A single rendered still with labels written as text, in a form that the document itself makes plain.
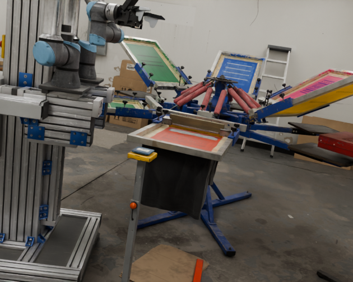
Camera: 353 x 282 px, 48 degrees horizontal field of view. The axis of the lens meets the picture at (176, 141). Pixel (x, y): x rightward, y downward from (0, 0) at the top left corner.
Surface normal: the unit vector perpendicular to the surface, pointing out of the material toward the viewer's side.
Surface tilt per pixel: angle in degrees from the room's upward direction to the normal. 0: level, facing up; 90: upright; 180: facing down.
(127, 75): 91
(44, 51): 98
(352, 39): 90
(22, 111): 90
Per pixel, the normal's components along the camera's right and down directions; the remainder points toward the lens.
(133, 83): -0.33, 0.16
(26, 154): 0.03, 0.25
